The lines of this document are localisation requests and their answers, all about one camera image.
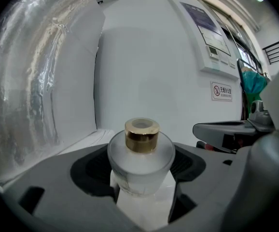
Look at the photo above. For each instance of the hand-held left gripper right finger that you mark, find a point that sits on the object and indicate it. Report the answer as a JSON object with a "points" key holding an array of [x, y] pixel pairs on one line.
{"points": [[209, 182]]}

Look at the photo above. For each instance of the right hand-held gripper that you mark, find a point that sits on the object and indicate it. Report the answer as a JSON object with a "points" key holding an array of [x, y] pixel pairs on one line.
{"points": [[260, 115]]}

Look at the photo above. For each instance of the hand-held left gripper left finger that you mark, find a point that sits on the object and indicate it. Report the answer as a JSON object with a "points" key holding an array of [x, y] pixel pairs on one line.
{"points": [[57, 190]]}

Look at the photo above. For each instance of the frosted glass bottle gold cap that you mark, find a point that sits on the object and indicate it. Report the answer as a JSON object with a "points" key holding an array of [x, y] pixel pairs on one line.
{"points": [[139, 165]]}

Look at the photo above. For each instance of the white no-smoking sign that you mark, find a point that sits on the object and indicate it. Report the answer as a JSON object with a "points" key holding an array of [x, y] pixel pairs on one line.
{"points": [[222, 91]]}

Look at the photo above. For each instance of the black metal stand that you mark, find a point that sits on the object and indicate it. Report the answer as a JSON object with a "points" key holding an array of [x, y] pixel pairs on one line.
{"points": [[243, 105]]}

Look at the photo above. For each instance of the teal cloth bundle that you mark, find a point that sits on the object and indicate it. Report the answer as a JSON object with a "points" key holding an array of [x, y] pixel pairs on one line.
{"points": [[253, 82]]}

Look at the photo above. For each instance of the black metal railing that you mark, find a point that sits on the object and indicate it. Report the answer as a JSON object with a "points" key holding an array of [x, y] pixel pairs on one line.
{"points": [[278, 49]]}

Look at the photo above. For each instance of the white wall notice frame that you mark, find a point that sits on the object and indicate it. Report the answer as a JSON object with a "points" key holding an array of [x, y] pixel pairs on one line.
{"points": [[212, 65]]}

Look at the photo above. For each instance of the white wall switch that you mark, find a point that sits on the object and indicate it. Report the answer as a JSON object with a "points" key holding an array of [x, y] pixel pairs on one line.
{"points": [[224, 59], [232, 63]]}

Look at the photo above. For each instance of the white wall thermostat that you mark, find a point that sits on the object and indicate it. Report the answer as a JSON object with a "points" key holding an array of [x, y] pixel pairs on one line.
{"points": [[213, 52]]}

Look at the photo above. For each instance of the window with dark frame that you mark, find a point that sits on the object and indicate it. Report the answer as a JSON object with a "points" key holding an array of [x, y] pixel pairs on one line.
{"points": [[243, 49]]}

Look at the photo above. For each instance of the dark wall poster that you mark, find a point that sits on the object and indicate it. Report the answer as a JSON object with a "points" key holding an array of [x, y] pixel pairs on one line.
{"points": [[202, 18]]}

